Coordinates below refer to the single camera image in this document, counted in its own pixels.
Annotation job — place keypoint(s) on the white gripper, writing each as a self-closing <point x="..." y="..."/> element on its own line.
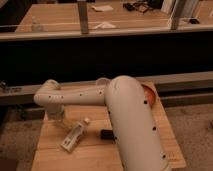
<point x="61" y="119"/>

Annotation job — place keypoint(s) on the white squeeze bottle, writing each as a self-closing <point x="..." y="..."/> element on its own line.
<point x="76" y="131"/>

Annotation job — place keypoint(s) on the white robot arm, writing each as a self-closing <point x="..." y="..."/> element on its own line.
<point x="135" y="130"/>

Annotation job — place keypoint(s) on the clear bottle on far table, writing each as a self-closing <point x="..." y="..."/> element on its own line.
<point x="36" y="26"/>

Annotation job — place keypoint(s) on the orange ceramic bowl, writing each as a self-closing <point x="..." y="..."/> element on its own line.
<point x="150" y="94"/>

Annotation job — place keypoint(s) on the wooden work board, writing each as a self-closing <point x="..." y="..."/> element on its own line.
<point x="92" y="153"/>

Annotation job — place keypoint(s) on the black rectangular block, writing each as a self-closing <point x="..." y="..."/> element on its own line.
<point x="107" y="134"/>

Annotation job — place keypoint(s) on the white plastic cup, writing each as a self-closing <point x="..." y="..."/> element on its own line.
<point x="102" y="81"/>

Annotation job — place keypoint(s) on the white crumpled paper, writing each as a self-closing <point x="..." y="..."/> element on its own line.
<point x="104" y="25"/>

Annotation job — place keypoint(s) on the white paper sheet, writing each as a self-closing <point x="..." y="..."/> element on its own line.
<point x="103" y="8"/>

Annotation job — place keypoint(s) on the grey vertical post left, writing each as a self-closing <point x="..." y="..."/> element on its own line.
<point x="83" y="17"/>

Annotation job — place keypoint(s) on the grey vertical post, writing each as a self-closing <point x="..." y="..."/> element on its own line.
<point x="176" y="14"/>
<point x="83" y="17"/>

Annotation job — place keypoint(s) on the grey metal rail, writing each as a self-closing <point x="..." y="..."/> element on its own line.
<point x="174" y="89"/>

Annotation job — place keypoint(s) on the grey vertical post right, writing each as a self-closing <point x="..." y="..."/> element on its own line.
<point x="176" y="14"/>

